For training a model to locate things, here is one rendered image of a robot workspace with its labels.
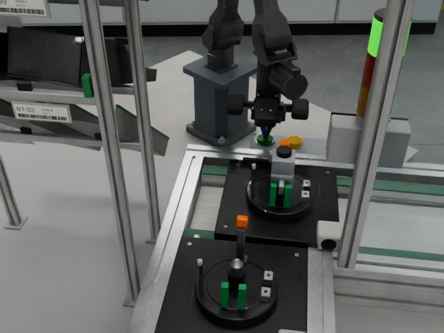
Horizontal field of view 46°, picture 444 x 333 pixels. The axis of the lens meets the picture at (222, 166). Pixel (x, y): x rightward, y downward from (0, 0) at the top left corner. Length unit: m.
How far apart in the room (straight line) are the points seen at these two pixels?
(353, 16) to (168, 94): 2.77
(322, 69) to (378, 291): 2.86
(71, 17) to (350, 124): 3.56
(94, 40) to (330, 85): 2.94
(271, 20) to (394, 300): 0.60
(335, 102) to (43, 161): 2.29
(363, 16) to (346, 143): 3.47
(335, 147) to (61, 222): 0.67
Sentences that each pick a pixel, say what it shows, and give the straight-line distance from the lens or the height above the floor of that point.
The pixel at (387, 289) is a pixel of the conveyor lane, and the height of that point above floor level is 0.91.
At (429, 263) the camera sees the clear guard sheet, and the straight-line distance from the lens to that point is 1.01.
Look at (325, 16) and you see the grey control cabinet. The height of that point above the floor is 0.16.
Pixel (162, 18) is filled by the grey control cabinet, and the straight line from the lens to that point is 4.14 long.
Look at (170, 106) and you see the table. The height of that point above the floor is 0.86.
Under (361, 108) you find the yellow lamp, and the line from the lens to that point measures 0.82.
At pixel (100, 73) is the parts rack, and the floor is 1.35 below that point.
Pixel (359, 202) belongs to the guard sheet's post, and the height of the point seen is 1.11.
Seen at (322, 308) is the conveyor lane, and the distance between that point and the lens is 0.93.
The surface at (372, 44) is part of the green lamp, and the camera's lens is 0.77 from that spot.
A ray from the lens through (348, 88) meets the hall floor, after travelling 3.57.
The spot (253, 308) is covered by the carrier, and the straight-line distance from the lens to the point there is 0.87.
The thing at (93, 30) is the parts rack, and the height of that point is 1.41.
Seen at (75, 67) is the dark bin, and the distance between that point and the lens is 0.81.
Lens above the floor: 1.68
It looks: 38 degrees down
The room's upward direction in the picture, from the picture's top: straight up
